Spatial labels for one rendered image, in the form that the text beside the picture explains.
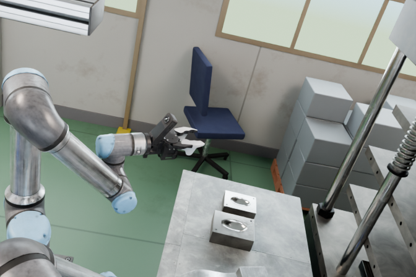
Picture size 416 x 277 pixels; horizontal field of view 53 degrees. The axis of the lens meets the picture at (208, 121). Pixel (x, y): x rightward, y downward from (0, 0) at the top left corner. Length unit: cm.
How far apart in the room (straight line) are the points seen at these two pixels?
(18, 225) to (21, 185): 12
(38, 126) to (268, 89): 305
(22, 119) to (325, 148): 256
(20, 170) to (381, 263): 145
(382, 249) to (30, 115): 155
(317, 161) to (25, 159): 247
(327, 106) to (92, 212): 201
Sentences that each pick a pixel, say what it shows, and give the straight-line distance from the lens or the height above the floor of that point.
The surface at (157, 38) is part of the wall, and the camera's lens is 374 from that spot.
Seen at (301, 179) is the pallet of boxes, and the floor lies 40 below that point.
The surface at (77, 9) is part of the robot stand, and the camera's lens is 65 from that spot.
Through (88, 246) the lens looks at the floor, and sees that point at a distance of 299.
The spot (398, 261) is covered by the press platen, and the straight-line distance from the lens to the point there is 204.
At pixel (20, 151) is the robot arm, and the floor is 146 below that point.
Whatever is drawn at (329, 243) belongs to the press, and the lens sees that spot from 233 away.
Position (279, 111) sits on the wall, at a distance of 405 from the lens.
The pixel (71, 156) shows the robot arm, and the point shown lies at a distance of 116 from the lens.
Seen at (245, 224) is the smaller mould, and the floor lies 87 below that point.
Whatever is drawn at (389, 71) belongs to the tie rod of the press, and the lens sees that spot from 210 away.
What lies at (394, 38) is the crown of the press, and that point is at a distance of 208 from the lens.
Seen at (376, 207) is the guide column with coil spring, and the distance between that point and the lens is 195.
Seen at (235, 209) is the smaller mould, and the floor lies 86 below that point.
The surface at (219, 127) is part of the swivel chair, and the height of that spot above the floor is 50.
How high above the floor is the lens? 221
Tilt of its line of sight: 29 degrees down
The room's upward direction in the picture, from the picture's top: 15 degrees clockwise
